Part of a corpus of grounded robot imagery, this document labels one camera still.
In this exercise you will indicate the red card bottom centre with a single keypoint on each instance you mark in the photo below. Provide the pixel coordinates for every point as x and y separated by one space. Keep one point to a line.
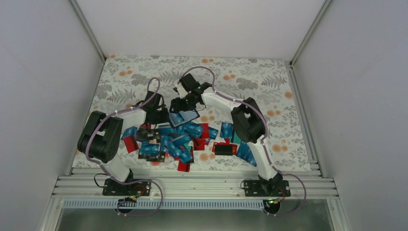
183 167

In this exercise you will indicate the black VIP card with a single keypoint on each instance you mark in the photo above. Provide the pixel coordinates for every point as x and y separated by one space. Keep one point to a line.
146 134

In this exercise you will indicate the black leather card holder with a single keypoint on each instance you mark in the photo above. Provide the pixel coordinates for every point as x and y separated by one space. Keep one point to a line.
182 117

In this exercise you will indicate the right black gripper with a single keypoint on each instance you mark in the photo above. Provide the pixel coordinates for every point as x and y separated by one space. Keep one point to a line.
177 106

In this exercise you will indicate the blue VIP card stack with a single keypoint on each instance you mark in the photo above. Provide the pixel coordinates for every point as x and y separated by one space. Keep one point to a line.
244 152

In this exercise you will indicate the aluminium rail frame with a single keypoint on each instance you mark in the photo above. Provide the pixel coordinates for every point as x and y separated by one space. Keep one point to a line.
196 184

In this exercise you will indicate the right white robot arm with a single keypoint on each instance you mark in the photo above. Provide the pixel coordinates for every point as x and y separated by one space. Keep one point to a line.
247 119

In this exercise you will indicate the blue VIP card lower left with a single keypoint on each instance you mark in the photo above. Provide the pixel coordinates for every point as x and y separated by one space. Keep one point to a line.
149 149

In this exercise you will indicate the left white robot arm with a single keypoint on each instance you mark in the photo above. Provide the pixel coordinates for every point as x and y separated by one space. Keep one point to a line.
100 138

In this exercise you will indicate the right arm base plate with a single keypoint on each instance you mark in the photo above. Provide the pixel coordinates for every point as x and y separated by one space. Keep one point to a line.
257 188

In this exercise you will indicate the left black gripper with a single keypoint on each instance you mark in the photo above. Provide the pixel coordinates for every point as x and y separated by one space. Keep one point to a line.
164 118

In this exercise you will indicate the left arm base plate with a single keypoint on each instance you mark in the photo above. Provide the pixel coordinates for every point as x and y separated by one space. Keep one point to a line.
113 188

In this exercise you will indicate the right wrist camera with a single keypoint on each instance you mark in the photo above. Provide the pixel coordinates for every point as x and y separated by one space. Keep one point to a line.
179 89

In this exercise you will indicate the black card on red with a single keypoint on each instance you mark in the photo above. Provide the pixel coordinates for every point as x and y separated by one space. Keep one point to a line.
223 150

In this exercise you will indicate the grey perforated cable duct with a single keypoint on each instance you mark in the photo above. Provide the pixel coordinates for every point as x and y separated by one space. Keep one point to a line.
88 203

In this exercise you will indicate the red card far left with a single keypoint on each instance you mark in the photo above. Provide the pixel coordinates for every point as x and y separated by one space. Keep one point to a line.
130 144

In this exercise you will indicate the blue card beside teal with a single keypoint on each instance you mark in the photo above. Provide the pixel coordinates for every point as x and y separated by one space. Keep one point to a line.
226 130

